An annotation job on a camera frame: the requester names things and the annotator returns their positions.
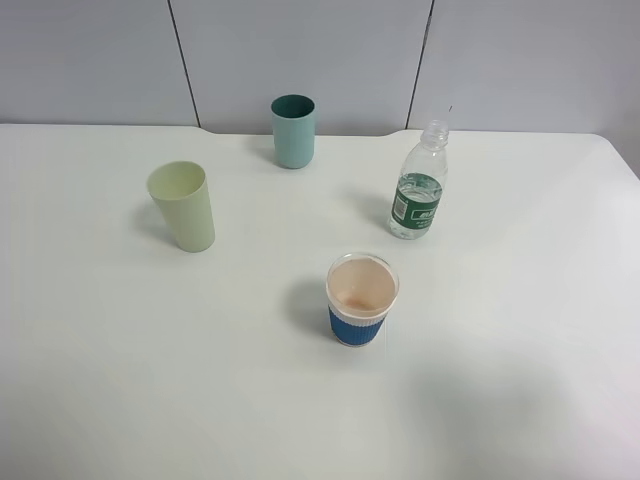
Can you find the pale green plastic cup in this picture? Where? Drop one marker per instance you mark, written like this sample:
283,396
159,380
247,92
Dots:
180,191

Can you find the blue sleeved clear cup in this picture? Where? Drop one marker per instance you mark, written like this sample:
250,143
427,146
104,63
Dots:
361,290

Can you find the teal plastic cup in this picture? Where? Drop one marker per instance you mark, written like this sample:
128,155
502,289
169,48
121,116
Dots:
293,128

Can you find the clear water bottle green label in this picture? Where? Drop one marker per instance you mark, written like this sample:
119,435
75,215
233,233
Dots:
421,183

